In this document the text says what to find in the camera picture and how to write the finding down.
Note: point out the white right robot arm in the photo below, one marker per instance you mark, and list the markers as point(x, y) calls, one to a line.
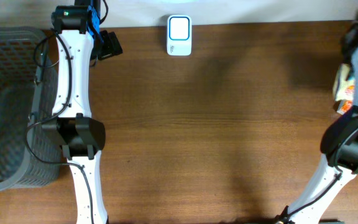
point(339, 145)

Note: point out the orange small box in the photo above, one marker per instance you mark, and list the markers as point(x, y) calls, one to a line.
point(344, 106)

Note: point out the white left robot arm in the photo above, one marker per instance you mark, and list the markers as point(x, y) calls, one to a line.
point(72, 128)

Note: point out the yellow snack bag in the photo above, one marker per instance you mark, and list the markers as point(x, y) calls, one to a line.
point(343, 88)

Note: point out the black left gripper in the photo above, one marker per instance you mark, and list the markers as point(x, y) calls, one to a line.
point(112, 46)

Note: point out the white barcode scanner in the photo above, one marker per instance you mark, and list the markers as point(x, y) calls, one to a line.
point(179, 35)

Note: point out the grey plastic basket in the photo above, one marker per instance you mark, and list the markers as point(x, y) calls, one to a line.
point(27, 95)

